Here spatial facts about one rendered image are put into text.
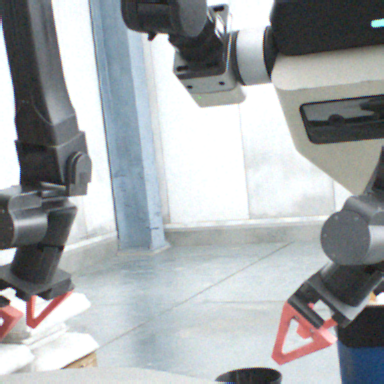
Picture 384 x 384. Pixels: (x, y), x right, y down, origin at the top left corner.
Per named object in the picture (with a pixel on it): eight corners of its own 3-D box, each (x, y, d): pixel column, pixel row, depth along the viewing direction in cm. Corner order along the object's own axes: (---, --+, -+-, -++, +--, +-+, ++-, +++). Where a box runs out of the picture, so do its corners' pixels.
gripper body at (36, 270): (-17, 283, 109) (0, 231, 107) (30, 265, 119) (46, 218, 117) (25, 306, 108) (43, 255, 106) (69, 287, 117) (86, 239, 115)
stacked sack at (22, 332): (98, 312, 483) (95, 287, 481) (27, 345, 421) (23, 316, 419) (31, 313, 499) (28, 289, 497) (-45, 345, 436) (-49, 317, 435)
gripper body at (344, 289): (295, 292, 94) (336, 244, 92) (320, 271, 104) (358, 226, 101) (340, 332, 93) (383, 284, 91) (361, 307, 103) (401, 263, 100)
